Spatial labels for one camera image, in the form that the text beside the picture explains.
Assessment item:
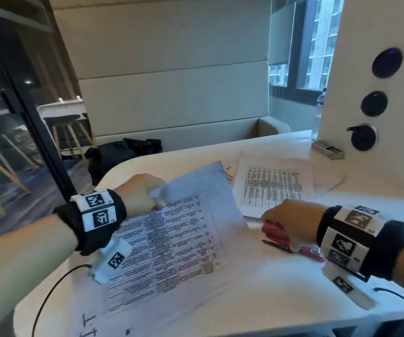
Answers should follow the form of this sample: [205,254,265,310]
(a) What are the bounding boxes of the person's left hand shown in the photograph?
[112,173,168,225]

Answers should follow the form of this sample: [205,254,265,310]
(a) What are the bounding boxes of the person's right hand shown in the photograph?
[260,198,329,252]

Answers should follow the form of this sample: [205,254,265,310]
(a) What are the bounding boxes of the red stapler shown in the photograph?
[261,221,329,264]

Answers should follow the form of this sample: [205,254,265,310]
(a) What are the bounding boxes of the printed table paper sheets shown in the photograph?
[68,161,251,337]

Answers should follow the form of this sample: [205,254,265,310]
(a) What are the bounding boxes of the person's left forearm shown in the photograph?
[0,215,80,335]

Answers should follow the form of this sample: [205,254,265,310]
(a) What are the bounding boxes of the printed text paper stack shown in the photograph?
[231,156,317,220]

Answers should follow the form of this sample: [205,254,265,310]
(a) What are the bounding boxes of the black bag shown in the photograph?
[84,138,163,187]

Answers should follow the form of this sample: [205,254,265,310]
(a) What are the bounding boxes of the black left wristband with markers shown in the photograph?
[53,189,128,256]

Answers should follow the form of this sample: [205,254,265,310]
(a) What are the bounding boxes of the black wristband with markers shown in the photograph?
[53,189,128,256]
[316,205,404,282]

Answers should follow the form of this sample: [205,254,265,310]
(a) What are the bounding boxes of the small metal holder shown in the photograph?
[310,139,345,161]

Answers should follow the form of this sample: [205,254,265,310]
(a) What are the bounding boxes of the black right wristband with markers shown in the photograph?
[316,205,404,282]

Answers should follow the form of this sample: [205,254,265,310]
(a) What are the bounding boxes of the beige upholstered booth sofa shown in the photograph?
[48,0,292,153]

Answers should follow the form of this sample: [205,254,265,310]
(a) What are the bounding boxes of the black stool with wooden legs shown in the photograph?
[43,114,94,161]

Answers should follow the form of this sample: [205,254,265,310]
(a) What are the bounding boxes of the clear water bottle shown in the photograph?
[314,88,328,138]

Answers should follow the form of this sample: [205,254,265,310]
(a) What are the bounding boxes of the black round knob with lever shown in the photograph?
[346,123,379,152]

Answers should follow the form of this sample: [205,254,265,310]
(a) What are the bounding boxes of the white high table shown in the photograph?
[36,97,87,120]

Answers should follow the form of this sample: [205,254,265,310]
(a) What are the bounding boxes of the small black round button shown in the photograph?
[360,91,389,117]

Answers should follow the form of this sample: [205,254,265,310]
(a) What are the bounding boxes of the white booth side panel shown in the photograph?
[309,0,404,202]

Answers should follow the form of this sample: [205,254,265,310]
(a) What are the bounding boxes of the chair with wooden legs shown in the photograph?
[0,131,42,216]

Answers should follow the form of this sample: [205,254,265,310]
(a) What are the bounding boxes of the black framed glass door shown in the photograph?
[0,0,80,242]

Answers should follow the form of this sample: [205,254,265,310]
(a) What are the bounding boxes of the grey window roller blind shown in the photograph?
[268,3,296,66]

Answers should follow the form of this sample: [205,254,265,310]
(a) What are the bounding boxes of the large black round button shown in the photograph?
[371,48,404,80]

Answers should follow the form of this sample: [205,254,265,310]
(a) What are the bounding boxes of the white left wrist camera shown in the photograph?
[89,238,133,285]

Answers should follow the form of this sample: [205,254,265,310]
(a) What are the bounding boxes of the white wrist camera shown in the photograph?
[89,238,133,285]
[321,264,378,311]

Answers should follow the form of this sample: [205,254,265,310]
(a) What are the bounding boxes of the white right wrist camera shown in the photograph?
[321,264,378,311]

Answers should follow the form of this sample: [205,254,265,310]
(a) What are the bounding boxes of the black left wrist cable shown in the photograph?
[32,264,93,337]

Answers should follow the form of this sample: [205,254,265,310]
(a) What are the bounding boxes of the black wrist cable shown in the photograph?
[32,264,93,337]
[373,287,404,317]

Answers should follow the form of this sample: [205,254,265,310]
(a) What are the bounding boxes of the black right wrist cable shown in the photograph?
[373,287,404,317]

